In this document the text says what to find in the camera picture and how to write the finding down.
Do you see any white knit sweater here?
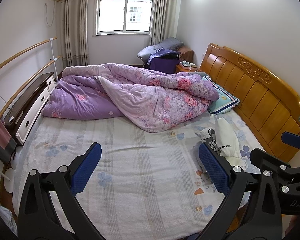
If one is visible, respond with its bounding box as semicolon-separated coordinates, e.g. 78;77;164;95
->
215;118;241;166

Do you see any striped cloth on floor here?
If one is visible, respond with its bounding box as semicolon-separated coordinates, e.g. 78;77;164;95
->
0;205;18;237

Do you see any white fan base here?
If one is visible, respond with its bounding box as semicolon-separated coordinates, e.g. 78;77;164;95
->
4;168;15;193

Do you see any wooden headboard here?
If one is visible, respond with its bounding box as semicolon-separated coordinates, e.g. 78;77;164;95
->
200;43;300;162

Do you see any grey printed folded garment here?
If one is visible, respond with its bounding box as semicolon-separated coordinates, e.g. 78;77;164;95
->
193;127;219;153

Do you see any teal striped pillow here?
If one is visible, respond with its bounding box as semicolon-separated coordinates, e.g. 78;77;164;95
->
202;76;240;115

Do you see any dark and white tv cabinet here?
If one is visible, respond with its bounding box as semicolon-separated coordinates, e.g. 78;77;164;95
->
4;72;55;145

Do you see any pale patterned bed sheet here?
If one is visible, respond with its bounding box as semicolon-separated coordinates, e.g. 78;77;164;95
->
12;109;267;240

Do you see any wooden nightstand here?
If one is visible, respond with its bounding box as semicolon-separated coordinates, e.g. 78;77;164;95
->
175;61;198;73

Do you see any purple floral quilt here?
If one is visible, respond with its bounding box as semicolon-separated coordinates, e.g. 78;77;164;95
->
42;63;219;132

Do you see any dark purple cloth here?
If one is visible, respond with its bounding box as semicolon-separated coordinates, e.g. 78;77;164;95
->
147;49;180;74

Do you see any grey blue pillow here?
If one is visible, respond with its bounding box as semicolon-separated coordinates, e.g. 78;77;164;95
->
137;37;185;62

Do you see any right curtain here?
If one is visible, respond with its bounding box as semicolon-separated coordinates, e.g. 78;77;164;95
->
150;0;178;45

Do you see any curtain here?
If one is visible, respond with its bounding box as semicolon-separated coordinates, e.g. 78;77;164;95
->
150;0;178;45
60;0;89;67

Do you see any window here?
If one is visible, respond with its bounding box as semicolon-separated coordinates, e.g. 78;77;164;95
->
96;0;154;35

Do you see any left curtain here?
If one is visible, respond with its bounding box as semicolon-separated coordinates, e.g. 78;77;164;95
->
60;0;89;67

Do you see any lower wooden wall rail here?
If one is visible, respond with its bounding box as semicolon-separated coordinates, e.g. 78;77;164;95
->
0;55;61;118

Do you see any wooden wall rail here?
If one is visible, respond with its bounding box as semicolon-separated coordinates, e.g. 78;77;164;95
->
0;55;61;118
0;36;57;70

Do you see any upper wooden wall rail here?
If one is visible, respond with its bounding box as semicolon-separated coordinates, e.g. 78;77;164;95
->
0;36;57;70

